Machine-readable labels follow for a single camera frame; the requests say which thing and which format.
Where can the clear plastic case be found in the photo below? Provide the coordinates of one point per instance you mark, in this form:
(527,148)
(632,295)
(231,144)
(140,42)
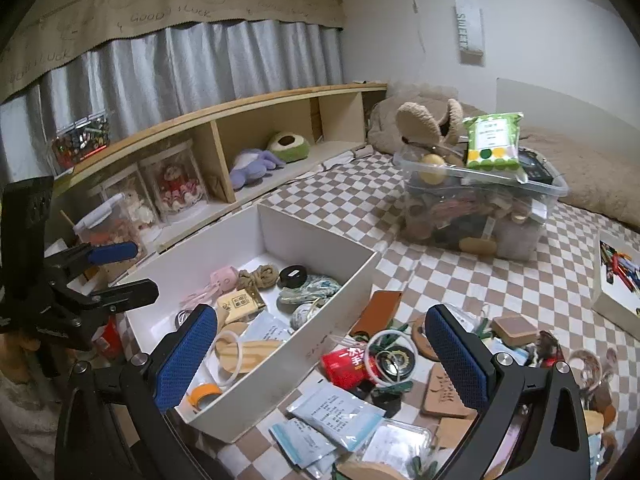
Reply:
(397,440)

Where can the white cardboard box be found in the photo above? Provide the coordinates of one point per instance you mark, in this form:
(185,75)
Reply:
(320,335)

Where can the black round case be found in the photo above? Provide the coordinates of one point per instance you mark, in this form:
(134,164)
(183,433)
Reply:
(292,275)

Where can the small oval wooden tag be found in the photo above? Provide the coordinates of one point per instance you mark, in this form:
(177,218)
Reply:
(477,245)

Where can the brown quilt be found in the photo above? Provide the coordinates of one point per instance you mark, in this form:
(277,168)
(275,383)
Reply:
(590,170)

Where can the person's left forearm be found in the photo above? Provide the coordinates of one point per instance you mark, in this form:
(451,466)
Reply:
(25,420)

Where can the carved wooden tag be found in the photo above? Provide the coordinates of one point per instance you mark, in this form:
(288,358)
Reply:
(447,392)

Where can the green clothes peg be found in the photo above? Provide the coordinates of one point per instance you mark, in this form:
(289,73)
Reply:
(395,387)

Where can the rounded wooden block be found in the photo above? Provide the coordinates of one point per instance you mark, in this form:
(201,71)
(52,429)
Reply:
(452,430)

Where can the purple plush toy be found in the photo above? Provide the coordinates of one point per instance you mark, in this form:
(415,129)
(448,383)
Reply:
(252,165)

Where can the avocado plush toy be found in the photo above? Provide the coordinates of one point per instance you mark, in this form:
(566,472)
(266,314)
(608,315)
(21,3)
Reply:
(289,146)

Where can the pile of colourful lighters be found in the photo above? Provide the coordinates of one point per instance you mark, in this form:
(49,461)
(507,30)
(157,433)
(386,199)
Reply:
(622,265)

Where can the large white sachet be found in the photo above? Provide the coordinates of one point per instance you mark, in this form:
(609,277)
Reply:
(340,415)

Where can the round cork coaster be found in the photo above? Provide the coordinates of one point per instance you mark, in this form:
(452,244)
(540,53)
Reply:
(422,342)

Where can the red snack packet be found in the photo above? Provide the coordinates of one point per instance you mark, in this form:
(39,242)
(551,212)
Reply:
(347,362)

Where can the wooden block brown top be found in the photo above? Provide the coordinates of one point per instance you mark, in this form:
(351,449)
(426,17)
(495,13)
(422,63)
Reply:
(512,330)

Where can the clear plastic storage bin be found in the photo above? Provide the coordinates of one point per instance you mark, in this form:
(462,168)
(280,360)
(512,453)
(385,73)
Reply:
(520,240)

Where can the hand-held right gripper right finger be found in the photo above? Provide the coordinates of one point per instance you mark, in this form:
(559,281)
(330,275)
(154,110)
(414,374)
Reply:
(457,355)

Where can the clear case with red doll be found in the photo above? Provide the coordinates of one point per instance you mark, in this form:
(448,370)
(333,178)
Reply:
(172,185)

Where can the wooden card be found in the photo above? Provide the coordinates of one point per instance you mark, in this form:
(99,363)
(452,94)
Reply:
(240,305)

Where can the masking film roll orange tape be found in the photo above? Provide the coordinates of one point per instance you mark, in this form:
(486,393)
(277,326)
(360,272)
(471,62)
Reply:
(205,394)

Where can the small white sachet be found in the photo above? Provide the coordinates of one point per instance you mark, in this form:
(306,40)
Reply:
(300,442)

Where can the black flat box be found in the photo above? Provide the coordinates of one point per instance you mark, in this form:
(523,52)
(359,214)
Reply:
(537,167)

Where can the blue white cloth bundle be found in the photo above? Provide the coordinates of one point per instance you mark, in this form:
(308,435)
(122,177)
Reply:
(312,287)

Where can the oval wooden box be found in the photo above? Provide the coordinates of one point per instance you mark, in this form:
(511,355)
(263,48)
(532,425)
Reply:
(597,417)

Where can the brown leather case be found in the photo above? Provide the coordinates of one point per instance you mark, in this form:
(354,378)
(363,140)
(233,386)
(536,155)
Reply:
(380,310)

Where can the wooden bedside shelf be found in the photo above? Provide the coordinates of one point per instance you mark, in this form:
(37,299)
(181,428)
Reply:
(260,105)

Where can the grey curtain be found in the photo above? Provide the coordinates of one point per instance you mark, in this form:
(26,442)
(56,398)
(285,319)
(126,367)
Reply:
(200,70)

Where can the black tin gold label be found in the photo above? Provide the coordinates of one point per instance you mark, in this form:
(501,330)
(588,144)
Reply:
(395,362)

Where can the white shallow tray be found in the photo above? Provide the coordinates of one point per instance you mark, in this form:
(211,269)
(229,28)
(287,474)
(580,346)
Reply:
(612,310)

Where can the checkered bed sheet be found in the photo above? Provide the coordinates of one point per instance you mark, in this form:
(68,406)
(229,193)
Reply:
(450,280)

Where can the dark wooden puzzle model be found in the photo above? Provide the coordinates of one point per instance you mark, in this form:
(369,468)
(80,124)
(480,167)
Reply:
(547,347)

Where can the person's left hand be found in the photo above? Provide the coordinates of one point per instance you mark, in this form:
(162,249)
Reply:
(15,355)

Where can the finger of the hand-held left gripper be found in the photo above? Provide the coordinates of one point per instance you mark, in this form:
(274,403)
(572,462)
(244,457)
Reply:
(130,296)
(115,251)

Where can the beige printed valance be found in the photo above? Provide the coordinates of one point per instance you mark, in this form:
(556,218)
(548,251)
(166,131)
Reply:
(175,5)

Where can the yellow ball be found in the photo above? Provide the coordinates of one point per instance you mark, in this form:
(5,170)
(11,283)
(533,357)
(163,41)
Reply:
(432,167)

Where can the clear box colourful beads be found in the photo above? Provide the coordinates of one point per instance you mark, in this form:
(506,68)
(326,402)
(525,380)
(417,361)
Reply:
(80,140)

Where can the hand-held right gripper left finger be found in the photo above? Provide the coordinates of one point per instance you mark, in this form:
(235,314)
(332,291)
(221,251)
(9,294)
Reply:
(187,355)

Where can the beige plush toy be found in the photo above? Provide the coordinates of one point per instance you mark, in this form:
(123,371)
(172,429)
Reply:
(417,120)

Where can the green wet wipes pack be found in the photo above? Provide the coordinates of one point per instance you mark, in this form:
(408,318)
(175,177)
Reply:
(490,142)

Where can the clear tub white lid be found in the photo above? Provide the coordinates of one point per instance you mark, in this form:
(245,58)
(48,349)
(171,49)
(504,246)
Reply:
(100,225)

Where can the pink plastic toy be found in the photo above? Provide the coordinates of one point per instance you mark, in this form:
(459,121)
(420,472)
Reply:
(220,282)

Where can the white hanging bag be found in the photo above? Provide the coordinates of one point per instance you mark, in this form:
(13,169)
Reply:
(470,25)

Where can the clear case with beige doll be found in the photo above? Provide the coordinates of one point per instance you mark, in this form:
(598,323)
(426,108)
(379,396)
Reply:
(127,205)

